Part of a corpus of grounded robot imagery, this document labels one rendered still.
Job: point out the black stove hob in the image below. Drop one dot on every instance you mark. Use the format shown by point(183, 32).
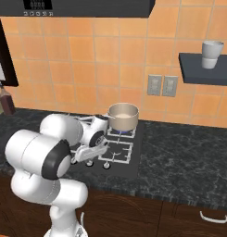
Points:
point(130, 160)

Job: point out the black range hood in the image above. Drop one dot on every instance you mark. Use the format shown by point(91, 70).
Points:
point(87, 8)

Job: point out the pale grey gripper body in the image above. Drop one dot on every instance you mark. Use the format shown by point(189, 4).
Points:
point(90, 151)

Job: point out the dark wood cupboard door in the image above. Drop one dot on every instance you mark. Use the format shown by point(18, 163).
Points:
point(13, 209)
point(124, 216)

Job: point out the dark wall shelf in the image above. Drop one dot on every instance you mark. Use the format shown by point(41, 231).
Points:
point(204, 74)

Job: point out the brown bottle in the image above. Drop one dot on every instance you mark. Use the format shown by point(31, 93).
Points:
point(6, 102)

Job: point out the white stove knob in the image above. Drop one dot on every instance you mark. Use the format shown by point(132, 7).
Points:
point(106, 166)
point(90, 163)
point(73, 160)

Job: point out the white cup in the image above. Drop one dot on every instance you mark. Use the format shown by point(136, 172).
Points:
point(211, 52)

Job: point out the grey wall outlet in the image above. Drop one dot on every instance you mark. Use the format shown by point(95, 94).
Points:
point(154, 84)
point(170, 86)

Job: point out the dark wood drawer front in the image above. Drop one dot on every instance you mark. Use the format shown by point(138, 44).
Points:
point(192, 225)

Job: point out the beige metal pot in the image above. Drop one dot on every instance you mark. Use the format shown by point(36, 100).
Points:
point(124, 118)

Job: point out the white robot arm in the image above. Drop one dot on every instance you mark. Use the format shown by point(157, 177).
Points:
point(40, 154)

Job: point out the dark framed window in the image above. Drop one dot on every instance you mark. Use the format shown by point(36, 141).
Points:
point(6, 61)

